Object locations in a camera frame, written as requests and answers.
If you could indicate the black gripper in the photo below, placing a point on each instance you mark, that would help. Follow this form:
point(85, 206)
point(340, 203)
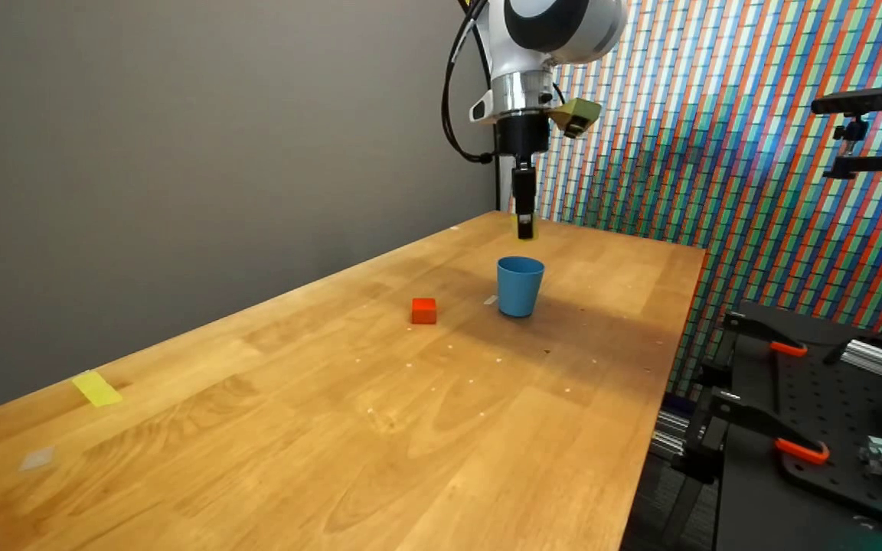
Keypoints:
point(521, 136)

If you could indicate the blue plastic cup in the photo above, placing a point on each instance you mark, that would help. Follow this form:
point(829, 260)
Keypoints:
point(519, 286)

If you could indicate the small red block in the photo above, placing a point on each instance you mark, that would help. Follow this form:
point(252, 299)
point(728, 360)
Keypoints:
point(425, 309)

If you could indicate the black perforated breadboard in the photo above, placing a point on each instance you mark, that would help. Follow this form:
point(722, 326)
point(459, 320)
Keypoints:
point(820, 449)

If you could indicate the yellow tape strip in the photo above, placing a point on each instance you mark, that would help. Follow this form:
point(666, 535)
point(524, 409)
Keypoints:
point(96, 388)

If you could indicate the olive wrist camera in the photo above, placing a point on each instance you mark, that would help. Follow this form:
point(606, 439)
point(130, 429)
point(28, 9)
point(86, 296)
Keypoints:
point(576, 118)

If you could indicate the aluminium table frame rail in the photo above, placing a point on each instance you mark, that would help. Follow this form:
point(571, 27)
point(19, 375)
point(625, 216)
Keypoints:
point(679, 434)

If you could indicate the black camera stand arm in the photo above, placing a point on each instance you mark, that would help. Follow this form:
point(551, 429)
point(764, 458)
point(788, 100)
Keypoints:
point(873, 158)

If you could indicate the black camera on stand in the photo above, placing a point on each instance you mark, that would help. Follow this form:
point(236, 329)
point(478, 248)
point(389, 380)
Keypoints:
point(865, 100)

